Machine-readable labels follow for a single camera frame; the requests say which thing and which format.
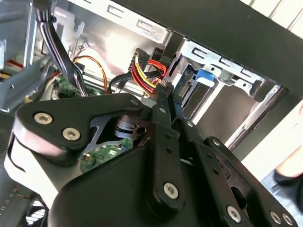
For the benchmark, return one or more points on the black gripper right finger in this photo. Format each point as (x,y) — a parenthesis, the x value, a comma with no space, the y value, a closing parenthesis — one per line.
(213,165)

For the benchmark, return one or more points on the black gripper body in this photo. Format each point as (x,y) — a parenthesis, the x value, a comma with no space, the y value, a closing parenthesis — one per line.
(106,194)

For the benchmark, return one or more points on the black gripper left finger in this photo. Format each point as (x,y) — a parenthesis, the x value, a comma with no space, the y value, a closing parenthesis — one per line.
(71,111)

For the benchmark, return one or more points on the hard disk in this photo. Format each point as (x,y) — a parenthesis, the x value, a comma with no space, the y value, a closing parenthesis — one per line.
(206,75)

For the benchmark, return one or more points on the person's hand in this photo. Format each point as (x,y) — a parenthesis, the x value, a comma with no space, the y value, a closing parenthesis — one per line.
(292,153)

